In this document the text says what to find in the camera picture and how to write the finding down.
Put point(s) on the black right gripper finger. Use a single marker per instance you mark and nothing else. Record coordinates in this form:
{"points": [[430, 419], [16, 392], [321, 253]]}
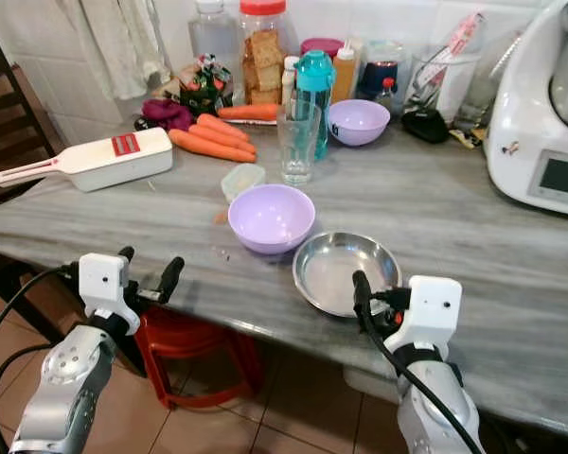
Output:
{"points": [[362, 291]]}

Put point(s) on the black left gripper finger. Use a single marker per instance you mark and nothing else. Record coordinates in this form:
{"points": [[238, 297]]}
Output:
{"points": [[127, 253], [171, 274]]}

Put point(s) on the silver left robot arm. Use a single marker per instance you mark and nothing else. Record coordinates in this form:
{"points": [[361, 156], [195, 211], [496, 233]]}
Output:
{"points": [[62, 383]]}

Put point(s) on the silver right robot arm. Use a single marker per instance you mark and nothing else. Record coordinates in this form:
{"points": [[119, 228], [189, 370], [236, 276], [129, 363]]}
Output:
{"points": [[435, 407]]}

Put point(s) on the stainless steel plate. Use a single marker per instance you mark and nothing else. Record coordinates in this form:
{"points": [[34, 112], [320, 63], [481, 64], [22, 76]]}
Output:
{"points": [[336, 274]]}

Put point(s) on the red plastic stool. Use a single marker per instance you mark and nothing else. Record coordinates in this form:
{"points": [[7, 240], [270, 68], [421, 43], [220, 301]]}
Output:
{"points": [[194, 345]]}

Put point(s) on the white box under table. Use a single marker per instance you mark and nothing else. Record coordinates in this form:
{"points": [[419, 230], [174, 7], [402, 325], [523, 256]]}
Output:
{"points": [[369, 383]]}

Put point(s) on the white slicer with red label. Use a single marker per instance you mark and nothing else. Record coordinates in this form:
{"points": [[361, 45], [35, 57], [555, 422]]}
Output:
{"points": [[104, 161]]}

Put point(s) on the large purple plastic bowl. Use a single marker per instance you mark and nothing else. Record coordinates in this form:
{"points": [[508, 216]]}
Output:
{"points": [[272, 218]]}

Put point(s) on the small green-lidded plastic container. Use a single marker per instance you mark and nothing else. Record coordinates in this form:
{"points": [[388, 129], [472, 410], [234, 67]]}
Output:
{"points": [[242, 181]]}

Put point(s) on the long orange carrot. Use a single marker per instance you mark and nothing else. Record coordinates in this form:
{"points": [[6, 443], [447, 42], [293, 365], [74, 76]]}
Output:
{"points": [[206, 147]]}

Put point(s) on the purple cloth bundle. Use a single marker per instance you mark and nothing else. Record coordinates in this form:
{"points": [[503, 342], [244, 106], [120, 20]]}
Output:
{"points": [[167, 114]]}

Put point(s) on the clear drinking glass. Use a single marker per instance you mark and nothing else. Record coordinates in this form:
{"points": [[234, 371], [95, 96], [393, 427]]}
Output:
{"points": [[298, 151]]}

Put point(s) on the small purple plastic bowl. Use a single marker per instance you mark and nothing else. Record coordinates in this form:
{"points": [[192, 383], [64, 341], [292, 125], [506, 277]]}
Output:
{"points": [[359, 123]]}

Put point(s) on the black pouch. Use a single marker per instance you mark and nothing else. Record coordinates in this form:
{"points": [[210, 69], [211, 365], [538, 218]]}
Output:
{"points": [[426, 126]]}

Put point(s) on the floral patterned bag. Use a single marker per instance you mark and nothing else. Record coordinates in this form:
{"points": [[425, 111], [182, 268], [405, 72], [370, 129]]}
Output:
{"points": [[205, 87]]}

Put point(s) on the dark wooden chair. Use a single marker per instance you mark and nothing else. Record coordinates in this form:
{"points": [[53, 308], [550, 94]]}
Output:
{"points": [[5, 104]]}

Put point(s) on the small red-capped bottle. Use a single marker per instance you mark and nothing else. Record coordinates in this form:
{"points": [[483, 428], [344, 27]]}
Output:
{"points": [[388, 95]]}

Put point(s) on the hanging white towel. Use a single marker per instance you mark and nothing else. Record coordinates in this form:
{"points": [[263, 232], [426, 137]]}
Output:
{"points": [[118, 47]]}

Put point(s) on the orange sauce bottle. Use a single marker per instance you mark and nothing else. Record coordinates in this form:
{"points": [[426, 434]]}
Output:
{"points": [[342, 74]]}

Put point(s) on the teal water bottle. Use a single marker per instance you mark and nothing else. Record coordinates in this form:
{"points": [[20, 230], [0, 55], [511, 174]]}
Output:
{"points": [[314, 78]]}

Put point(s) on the clear jar with dark contents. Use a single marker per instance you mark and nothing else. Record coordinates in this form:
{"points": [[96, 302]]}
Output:
{"points": [[381, 66]]}

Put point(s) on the small white bottle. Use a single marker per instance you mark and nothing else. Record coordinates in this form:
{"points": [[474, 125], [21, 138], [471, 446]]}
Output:
{"points": [[289, 76]]}

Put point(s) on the white kitchen food processor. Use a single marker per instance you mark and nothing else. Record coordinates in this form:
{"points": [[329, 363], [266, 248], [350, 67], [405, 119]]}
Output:
{"points": [[535, 123]]}

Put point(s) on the clear container with pink utensil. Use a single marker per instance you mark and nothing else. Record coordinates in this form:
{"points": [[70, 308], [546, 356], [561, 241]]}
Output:
{"points": [[445, 71]]}

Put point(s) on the clear plastic bottle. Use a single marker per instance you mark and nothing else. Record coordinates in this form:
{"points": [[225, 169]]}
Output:
{"points": [[213, 33]]}

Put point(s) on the red-lidded cracker jar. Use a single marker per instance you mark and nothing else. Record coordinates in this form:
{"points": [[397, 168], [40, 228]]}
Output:
{"points": [[263, 57]]}

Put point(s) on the pink-lidded container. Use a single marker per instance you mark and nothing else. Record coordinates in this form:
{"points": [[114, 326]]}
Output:
{"points": [[322, 43]]}

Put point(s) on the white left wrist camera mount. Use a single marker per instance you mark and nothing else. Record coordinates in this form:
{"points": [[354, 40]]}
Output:
{"points": [[104, 282]]}

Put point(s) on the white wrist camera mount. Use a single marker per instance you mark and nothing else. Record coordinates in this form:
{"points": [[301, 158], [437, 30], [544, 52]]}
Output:
{"points": [[434, 310], [104, 282]]}

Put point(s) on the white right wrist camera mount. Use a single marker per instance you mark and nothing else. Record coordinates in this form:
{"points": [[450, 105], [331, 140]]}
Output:
{"points": [[434, 310]]}

